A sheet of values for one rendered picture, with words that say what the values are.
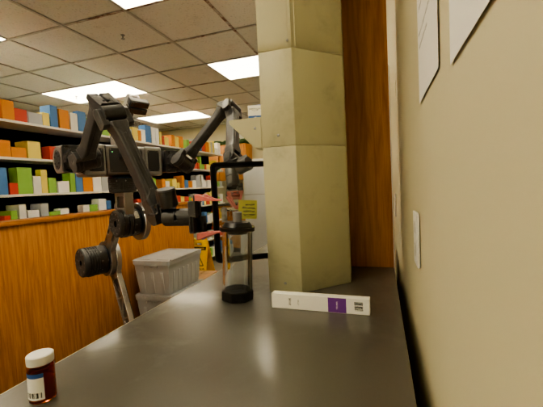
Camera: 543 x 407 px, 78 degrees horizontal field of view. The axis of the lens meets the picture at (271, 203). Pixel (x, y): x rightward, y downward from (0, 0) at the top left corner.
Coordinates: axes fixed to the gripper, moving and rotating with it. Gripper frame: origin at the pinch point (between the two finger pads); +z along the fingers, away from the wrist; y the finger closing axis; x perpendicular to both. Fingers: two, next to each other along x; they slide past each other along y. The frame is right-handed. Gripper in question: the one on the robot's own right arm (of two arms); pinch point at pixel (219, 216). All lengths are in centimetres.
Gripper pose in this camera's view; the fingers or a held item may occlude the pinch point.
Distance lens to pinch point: 105.8
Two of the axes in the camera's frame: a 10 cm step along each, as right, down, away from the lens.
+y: -0.5, -10.0, -0.3
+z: 9.5, -0.4, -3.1
